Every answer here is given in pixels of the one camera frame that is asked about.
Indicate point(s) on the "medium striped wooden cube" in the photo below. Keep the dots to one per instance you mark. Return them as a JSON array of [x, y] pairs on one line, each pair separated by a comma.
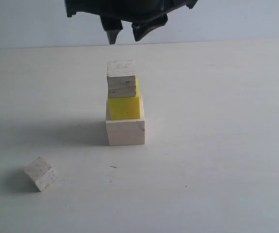
[[121, 79]]

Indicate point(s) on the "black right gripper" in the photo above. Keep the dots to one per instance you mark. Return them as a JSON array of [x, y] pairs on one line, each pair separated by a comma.
[[146, 15]]

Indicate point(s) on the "large light wooden cube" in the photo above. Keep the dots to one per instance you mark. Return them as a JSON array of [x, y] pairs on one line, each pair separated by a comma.
[[128, 131]]

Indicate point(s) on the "small pale wooden cube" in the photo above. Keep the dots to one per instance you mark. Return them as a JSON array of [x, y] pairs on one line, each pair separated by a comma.
[[40, 173]]

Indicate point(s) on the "yellow painted cube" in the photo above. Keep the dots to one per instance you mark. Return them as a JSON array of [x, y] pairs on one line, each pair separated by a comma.
[[126, 105]]

